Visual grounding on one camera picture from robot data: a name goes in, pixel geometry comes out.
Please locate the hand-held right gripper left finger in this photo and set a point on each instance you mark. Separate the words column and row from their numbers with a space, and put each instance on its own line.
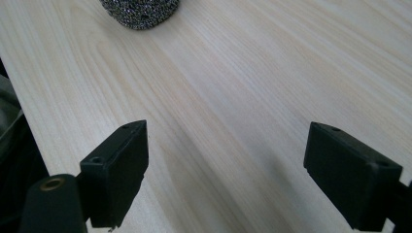
column 115, row 174

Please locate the steel wool scouring ball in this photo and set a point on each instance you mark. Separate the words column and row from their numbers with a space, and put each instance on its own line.
column 140, row 12

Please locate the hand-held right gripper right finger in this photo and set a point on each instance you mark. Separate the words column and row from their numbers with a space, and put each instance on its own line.
column 350, row 174

